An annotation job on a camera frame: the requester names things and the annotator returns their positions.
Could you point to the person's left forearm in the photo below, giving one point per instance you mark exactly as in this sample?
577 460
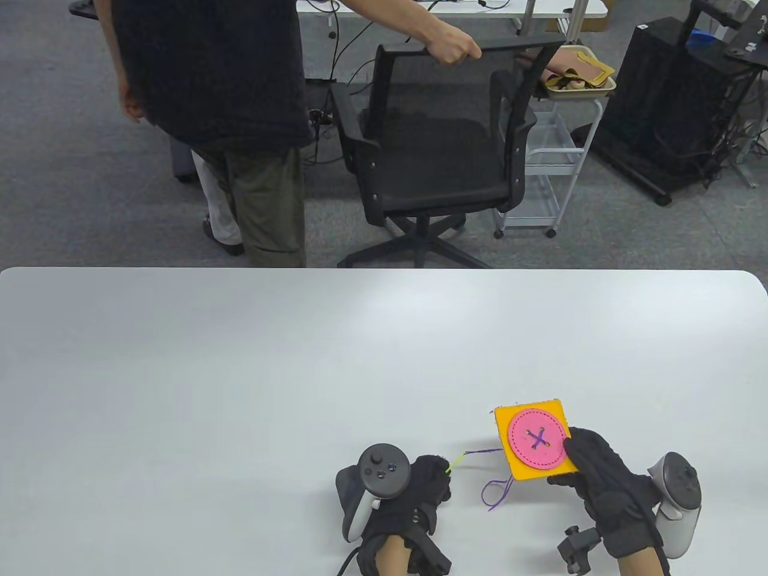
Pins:
391 558

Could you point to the yellow felt square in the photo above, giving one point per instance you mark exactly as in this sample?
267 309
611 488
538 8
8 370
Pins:
504 420

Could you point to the black mesh office chair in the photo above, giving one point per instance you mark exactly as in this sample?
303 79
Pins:
444 156

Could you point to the pink felt button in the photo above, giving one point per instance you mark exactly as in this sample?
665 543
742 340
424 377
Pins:
525 450

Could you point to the green plastic needle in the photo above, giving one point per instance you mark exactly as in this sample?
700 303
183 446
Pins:
456 464

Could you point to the black equipment cabinet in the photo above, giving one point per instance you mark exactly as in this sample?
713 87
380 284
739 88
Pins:
660 90

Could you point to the beige plastic tray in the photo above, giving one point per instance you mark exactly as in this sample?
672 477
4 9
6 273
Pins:
600 90

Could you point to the white desk with metal legs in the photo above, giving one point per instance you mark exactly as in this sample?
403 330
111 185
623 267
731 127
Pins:
540 7

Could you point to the person's left hand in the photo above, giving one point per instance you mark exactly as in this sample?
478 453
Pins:
429 486

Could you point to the black equipment rack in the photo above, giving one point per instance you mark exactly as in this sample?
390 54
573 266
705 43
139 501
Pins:
720 15

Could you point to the person's right hand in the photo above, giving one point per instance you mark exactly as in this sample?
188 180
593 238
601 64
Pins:
612 498

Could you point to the brown cloth pieces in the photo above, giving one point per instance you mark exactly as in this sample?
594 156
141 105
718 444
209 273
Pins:
576 66

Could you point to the person's right forearm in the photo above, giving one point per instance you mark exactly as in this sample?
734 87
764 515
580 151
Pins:
639 567

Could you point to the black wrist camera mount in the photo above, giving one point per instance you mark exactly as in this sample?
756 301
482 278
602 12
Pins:
576 546
435 558

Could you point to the brown cardboard box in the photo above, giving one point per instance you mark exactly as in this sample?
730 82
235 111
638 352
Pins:
594 25

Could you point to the purple thread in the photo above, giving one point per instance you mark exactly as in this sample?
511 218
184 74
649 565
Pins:
495 495

